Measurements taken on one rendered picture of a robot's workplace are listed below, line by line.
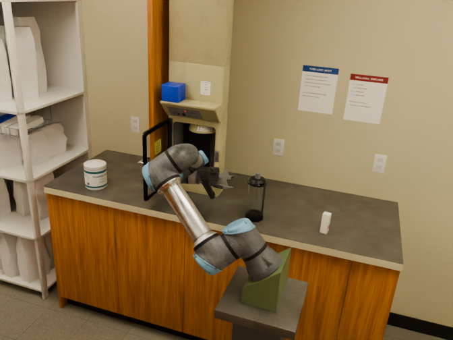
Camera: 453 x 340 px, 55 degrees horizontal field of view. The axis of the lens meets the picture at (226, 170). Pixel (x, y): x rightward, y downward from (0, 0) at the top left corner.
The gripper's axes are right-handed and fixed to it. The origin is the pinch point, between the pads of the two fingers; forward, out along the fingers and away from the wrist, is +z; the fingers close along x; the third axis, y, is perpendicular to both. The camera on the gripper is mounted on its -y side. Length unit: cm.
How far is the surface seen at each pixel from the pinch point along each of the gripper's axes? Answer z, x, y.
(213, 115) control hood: -13.4, 14.4, 32.7
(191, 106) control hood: -25.0, 14.0, 36.6
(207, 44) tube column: -18, 24, 68
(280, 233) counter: 25.7, -14.0, -20.4
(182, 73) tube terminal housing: -32, 28, 52
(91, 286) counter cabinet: -90, 15, -86
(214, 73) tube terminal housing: -14, 23, 53
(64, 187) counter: -102, 20, -18
